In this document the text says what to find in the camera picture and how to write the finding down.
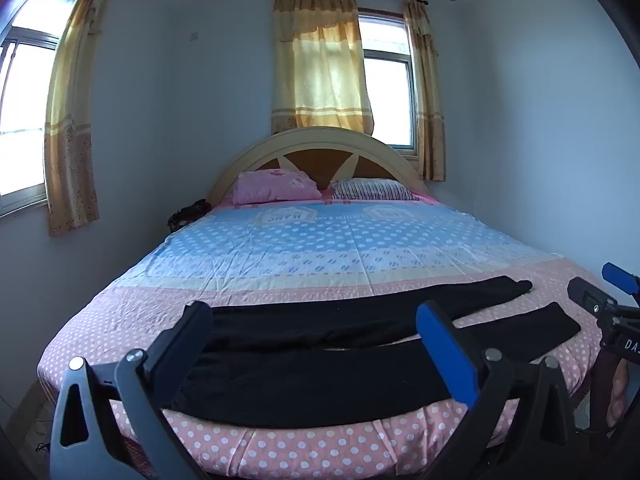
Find wide yellow curtain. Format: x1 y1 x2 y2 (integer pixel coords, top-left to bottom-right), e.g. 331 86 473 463
271 0 377 136

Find black pants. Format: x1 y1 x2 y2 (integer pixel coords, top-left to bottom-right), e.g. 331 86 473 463
170 275 582 429

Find pink pillow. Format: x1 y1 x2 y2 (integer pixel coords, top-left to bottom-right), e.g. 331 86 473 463
232 169 323 206

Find person's right hand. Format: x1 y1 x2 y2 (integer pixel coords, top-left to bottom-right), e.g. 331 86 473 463
606 360 632 419

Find striped pillow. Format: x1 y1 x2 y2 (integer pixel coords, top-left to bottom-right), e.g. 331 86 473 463
330 178 421 202

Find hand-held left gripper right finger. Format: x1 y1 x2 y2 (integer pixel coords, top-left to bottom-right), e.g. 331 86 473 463
416 300 577 480

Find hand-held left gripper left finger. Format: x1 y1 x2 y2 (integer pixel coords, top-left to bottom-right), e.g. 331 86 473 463
50 301 215 480

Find long yellow curtain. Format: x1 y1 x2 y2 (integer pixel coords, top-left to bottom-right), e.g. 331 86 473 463
43 0 127 239

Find window behind headboard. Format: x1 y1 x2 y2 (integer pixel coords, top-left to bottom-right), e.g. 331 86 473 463
357 8 419 159

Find black bag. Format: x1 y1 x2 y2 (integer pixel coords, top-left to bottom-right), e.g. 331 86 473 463
167 199 212 234

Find polka-dot bed sheet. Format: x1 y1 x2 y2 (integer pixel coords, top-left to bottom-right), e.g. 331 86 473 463
37 194 619 480

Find large side window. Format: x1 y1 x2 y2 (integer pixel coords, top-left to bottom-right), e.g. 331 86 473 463
0 0 87 219

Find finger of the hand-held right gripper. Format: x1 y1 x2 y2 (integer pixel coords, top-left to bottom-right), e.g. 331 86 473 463
567 276 620 319
601 262 640 297

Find narrow yellow curtain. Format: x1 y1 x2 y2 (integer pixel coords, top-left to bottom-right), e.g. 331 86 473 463
402 0 447 183

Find arched wooden headboard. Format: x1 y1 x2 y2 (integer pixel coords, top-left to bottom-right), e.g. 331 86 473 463
207 126 429 206

